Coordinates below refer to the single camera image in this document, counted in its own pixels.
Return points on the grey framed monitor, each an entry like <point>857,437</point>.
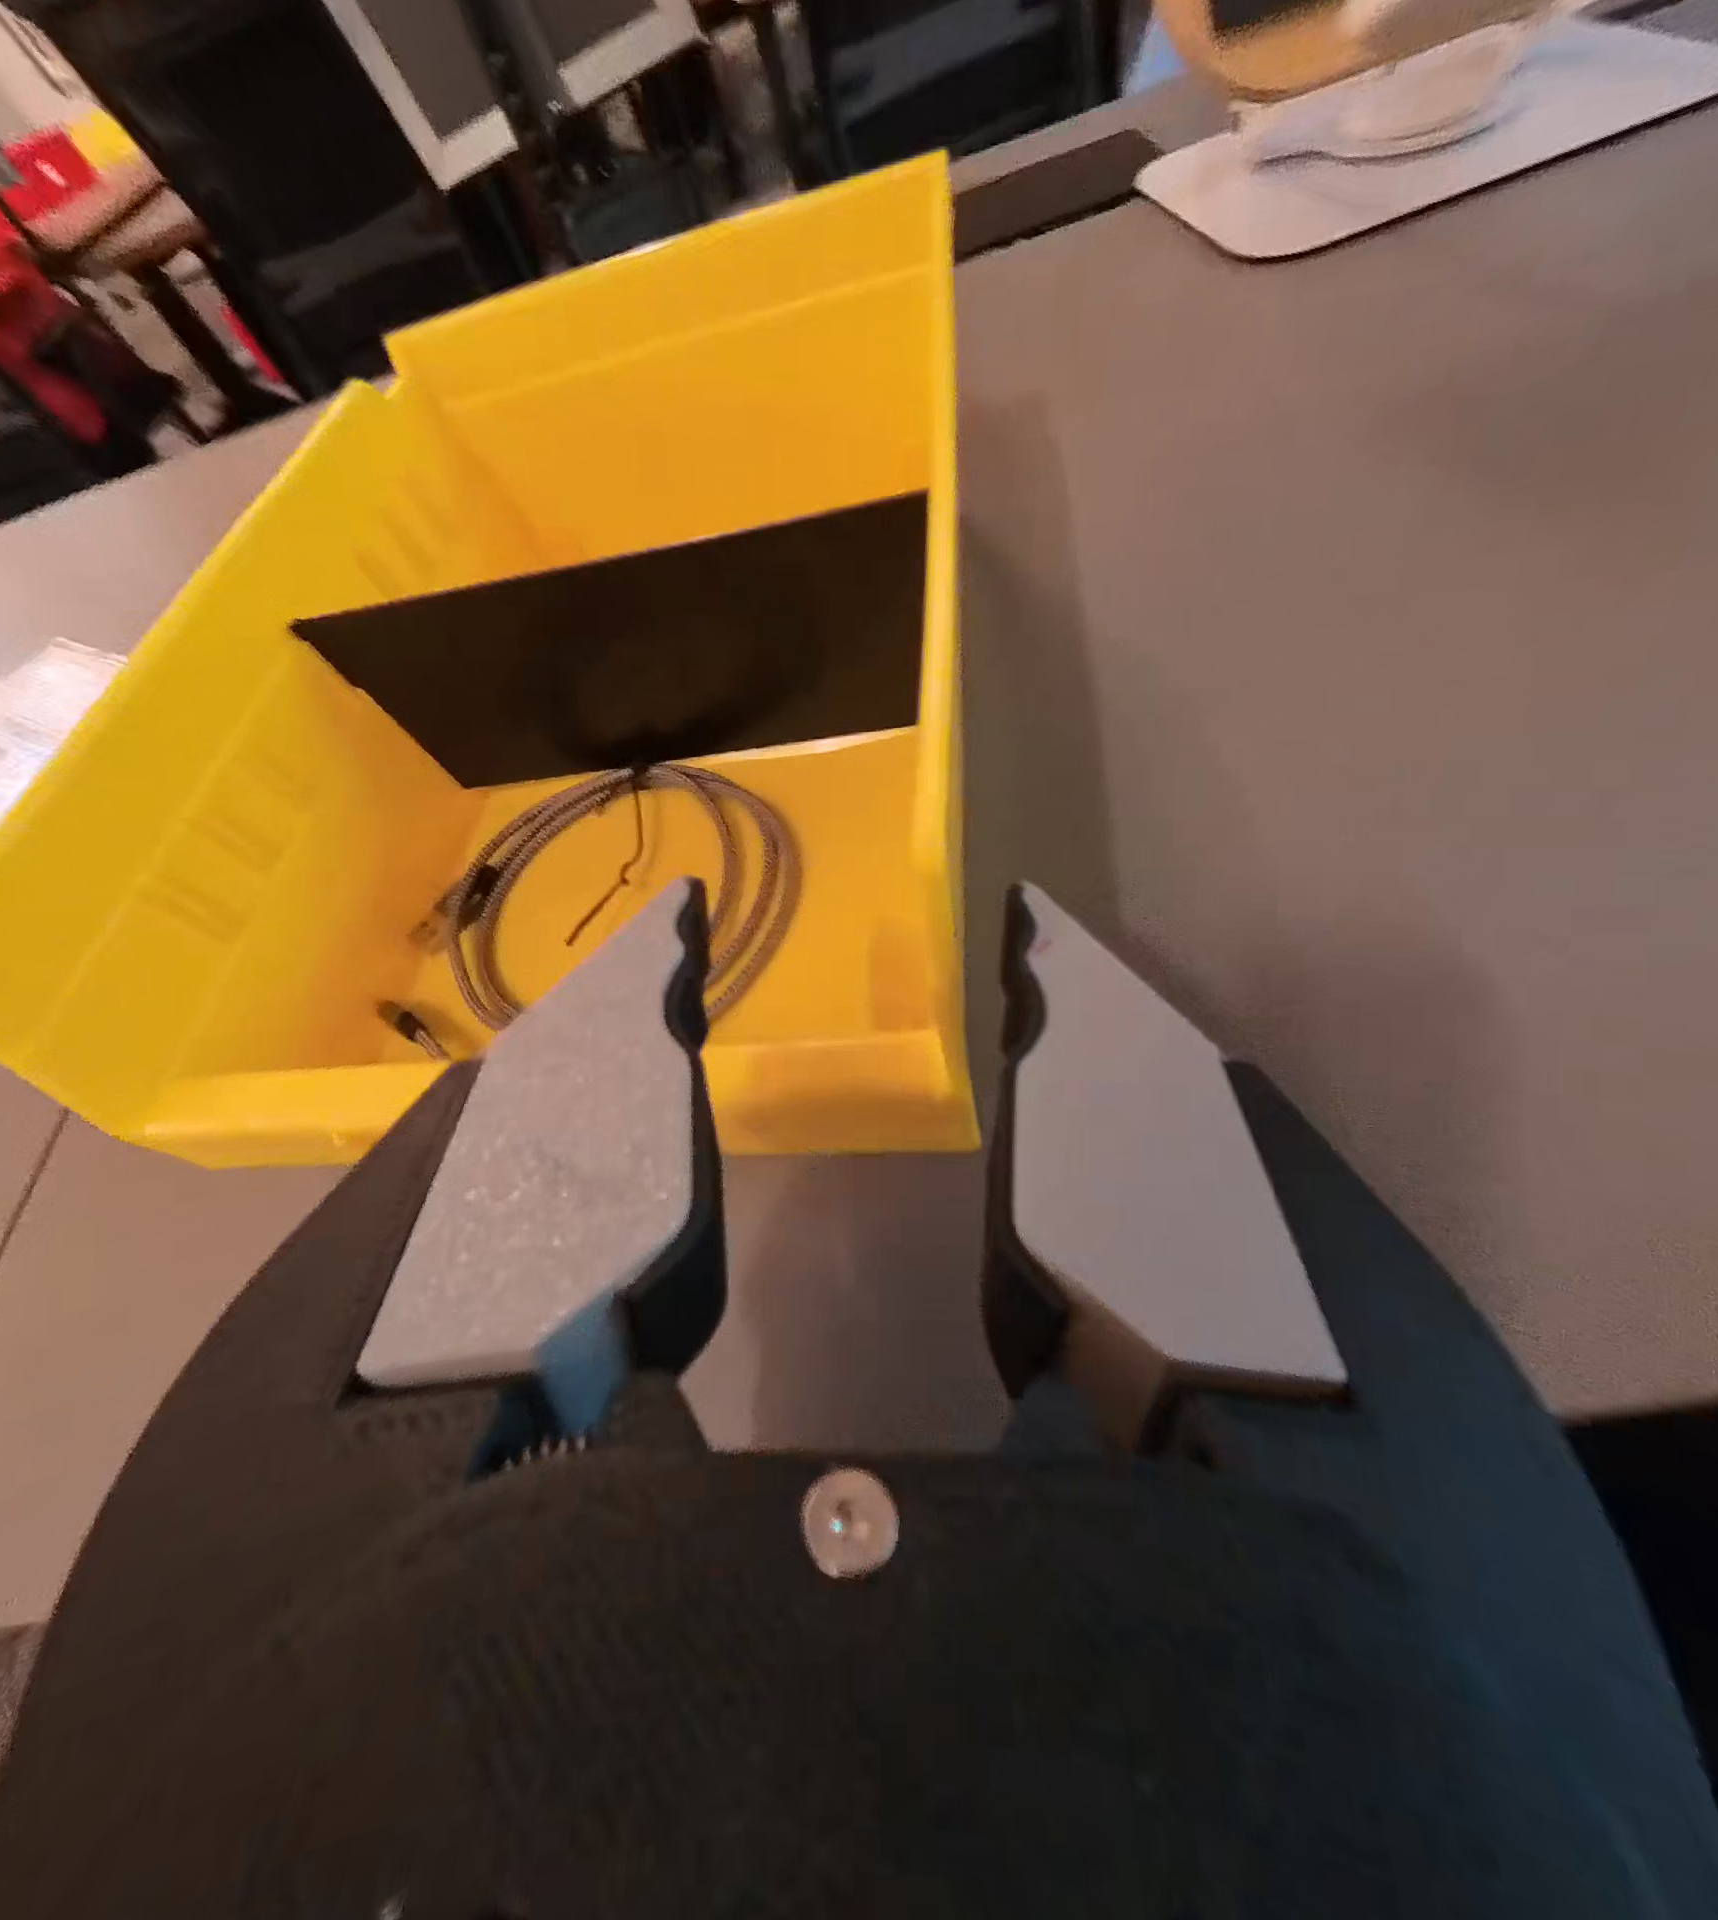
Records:
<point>486,90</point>

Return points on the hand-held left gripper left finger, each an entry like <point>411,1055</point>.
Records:
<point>560,1171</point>

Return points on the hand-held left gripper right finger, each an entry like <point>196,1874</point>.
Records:
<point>1160,1198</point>

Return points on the black bin divider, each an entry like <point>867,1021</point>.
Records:
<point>649,646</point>

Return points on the dark twist tie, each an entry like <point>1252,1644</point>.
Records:
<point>639,826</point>

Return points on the yellow plastic bin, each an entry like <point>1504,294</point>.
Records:
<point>740,374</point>

